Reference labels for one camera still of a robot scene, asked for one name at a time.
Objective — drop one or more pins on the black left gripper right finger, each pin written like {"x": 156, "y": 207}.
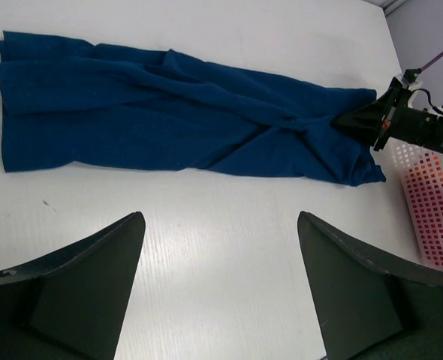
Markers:
{"x": 370, "y": 304}

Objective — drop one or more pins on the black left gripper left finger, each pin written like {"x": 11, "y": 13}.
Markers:
{"x": 71, "y": 303}

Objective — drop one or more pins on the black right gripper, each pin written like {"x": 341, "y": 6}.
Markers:
{"x": 388, "y": 117}

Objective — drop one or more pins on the blue printed t shirt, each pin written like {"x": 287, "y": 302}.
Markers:
{"x": 65, "y": 101}

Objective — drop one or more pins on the white plastic basket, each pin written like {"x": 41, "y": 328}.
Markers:
{"x": 403, "y": 153}

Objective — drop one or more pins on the pink t shirt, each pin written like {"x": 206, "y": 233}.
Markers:
{"x": 427, "y": 219}

